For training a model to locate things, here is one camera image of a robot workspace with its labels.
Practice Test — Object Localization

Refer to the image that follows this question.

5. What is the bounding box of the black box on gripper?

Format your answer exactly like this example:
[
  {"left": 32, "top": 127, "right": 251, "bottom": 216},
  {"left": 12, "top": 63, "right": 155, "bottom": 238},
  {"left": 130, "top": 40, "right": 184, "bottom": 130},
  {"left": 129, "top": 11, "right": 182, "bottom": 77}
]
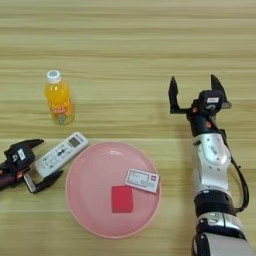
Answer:
[
  {"left": 198, "top": 89, "right": 225, "bottom": 116},
  {"left": 4, "top": 143, "right": 36, "bottom": 172}
]

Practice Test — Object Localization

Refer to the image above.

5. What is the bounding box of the red cube block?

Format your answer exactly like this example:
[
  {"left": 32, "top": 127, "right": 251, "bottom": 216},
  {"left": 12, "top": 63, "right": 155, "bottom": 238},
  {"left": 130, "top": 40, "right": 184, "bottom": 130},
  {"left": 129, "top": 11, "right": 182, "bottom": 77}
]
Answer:
[{"left": 111, "top": 185, "right": 134, "bottom": 214}]

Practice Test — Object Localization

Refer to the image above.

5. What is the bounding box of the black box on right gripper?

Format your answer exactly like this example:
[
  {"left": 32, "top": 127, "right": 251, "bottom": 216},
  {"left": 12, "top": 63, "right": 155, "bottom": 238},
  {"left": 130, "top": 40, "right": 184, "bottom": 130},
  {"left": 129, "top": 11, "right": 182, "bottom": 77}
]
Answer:
[{"left": 198, "top": 89, "right": 225, "bottom": 116}]

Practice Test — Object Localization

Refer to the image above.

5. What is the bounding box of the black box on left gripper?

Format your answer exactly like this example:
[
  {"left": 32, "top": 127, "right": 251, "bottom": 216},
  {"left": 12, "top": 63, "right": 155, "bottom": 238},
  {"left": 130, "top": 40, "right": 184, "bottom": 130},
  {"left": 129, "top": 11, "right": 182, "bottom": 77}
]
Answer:
[{"left": 4, "top": 143, "right": 36, "bottom": 172}]

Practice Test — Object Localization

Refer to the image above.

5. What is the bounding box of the white remote control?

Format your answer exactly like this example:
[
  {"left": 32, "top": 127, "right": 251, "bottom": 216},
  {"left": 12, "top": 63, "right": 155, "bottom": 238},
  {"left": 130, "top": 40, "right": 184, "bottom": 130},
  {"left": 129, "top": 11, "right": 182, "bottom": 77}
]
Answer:
[{"left": 34, "top": 131, "right": 90, "bottom": 179}]

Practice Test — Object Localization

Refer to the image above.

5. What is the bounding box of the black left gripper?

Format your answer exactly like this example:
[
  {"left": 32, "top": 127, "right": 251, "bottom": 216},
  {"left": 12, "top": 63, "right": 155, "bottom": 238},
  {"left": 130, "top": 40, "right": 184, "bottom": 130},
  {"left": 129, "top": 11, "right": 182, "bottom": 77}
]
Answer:
[{"left": 0, "top": 138, "right": 64, "bottom": 194}]

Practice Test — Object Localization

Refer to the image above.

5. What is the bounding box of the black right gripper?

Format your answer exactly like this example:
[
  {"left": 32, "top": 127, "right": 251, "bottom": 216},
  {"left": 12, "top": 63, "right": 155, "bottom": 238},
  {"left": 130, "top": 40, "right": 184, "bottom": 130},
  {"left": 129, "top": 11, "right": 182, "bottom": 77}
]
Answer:
[{"left": 168, "top": 74, "right": 233, "bottom": 137}]

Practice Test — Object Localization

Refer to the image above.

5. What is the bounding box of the white card with red logo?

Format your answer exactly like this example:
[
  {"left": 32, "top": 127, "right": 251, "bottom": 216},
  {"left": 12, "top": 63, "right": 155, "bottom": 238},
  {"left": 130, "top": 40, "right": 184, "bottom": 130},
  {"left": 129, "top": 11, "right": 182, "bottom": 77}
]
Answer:
[{"left": 124, "top": 168, "right": 161, "bottom": 194}]

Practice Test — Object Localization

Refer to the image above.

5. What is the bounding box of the pink round plate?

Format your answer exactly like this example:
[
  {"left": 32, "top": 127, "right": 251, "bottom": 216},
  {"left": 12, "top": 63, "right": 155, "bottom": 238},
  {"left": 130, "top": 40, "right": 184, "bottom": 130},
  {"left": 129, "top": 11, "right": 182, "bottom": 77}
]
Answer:
[{"left": 65, "top": 141, "right": 163, "bottom": 239}]

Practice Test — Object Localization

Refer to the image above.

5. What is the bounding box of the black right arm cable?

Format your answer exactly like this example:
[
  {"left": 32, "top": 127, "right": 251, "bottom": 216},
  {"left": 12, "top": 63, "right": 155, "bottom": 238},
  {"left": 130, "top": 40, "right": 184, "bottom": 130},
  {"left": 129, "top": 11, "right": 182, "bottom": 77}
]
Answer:
[{"left": 218, "top": 128, "right": 250, "bottom": 213}]

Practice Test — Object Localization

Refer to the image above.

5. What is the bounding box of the orange juice bottle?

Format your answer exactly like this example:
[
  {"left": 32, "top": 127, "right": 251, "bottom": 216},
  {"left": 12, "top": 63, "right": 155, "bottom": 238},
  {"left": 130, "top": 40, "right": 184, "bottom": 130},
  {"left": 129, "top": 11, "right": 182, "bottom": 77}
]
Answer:
[{"left": 44, "top": 69, "right": 75, "bottom": 126}]

